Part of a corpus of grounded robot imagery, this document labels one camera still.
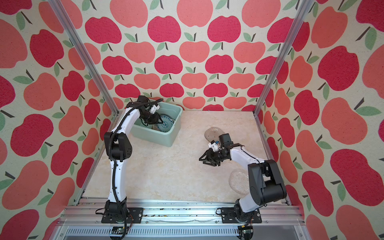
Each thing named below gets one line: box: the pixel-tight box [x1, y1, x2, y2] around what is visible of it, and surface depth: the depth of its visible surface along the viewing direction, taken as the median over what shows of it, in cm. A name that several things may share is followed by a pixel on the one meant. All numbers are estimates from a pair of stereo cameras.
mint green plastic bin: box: [130, 102, 183, 148], surface depth 92 cm
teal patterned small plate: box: [156, 115, 174, 133], surface depth 106 cm
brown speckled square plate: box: [204, 126, 225, 142], surface depth 110 cm
